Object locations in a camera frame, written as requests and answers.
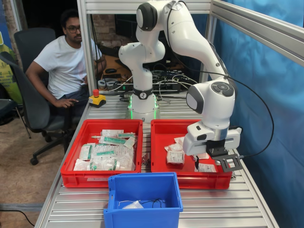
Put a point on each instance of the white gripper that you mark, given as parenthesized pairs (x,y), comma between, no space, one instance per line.
(194,146)

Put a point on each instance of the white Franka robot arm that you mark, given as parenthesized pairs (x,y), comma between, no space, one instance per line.
(185,31)

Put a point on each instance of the red crate with bandages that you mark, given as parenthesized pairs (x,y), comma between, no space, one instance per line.
(202,183)

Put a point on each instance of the white wrapped gauze bandage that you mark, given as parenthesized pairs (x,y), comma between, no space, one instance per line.
(203,156)
(178,140)
(174,147)

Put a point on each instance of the bulky printed bandage packet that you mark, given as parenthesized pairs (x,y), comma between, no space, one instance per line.
(175,156)

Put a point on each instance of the blue backdrop cloth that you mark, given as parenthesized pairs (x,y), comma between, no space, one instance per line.
(273,142)

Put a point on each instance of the white green-edged pouch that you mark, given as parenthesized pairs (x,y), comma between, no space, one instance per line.
(130,142)

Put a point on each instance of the white paper pouch pile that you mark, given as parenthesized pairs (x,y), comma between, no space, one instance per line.
(124,154)

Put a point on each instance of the black power strip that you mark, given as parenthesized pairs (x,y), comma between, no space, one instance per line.
(169,86)

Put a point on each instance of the blue storage bin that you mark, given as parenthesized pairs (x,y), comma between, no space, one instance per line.
(142,218)

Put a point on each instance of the green syringe in pouch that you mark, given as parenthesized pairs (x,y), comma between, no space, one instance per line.
(126,135)

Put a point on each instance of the large green packaged syringe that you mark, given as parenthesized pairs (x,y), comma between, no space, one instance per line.
(111,140)

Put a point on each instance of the white sterile pouch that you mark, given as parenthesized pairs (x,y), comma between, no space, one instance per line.
(110,132)

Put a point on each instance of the slim green packaged syringe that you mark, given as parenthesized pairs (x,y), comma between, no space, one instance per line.
(104,153)

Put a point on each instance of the clear filter with green label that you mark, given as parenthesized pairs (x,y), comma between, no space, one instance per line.
(92,166)

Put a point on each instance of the green printed packet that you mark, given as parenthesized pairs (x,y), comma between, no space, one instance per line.
(86,152)

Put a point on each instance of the grey tape roll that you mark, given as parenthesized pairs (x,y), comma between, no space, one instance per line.
(102,83)
(110,83)

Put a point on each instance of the yellow emergency stop button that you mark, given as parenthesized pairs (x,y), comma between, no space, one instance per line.
(97,101)

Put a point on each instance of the clear wrapper bag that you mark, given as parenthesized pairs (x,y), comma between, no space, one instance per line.
(79,165)

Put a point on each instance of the black computer mouse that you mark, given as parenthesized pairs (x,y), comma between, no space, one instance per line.
(110,70)

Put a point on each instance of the wooden desk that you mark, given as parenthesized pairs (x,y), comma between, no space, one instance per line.
(114,64)

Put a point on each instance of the red crate with syringes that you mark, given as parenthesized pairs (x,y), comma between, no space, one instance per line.
(71,178)

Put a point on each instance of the man in white t-shirt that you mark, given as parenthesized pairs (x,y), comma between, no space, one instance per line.
(64,66)

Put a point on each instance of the dark grey office chair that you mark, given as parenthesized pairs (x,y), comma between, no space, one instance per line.
(33,104)
(28,42)
(7,111)

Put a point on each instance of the green yellow poster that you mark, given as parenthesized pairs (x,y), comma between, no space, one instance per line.
(4,71)

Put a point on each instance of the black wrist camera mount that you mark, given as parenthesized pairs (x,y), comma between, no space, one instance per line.
(213,150)

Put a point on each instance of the small metal angle bracket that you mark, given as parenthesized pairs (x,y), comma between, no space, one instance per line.
(146,161)
(234,175)

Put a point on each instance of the aluminium profile frame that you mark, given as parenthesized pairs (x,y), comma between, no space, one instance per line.
(249,23)

